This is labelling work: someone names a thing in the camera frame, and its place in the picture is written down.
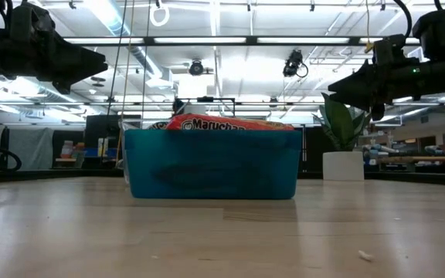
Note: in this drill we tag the person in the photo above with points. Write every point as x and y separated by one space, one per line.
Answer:
178 106

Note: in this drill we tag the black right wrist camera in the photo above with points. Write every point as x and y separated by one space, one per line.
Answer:
389 48

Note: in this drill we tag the white crumb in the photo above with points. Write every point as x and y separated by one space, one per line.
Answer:
365 256

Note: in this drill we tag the red Maruchan noodle pack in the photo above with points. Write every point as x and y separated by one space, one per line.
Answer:
226 123

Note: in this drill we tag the black overhead camera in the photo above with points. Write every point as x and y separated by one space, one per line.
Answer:
196 68

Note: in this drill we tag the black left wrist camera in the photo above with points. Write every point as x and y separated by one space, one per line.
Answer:
31 21

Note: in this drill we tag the white cylinder container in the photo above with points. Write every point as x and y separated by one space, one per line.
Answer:
197 109

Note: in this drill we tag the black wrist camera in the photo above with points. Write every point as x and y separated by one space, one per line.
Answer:
31 21
389 48

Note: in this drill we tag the wooden workbench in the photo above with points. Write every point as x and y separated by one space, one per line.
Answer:
423 159

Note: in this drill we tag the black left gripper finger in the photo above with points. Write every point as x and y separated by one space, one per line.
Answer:
79 62
62 88

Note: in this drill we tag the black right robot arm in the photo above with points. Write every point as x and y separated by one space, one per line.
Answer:
442 34

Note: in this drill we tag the small teal plastic bin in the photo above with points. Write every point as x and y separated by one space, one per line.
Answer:
212 166

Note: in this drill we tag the black overhead frame bar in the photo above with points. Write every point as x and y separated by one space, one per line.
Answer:
149 40

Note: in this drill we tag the black monitor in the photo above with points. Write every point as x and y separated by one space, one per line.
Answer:
102 129

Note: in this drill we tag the snake plant in white pot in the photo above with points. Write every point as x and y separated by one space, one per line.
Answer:
342 166

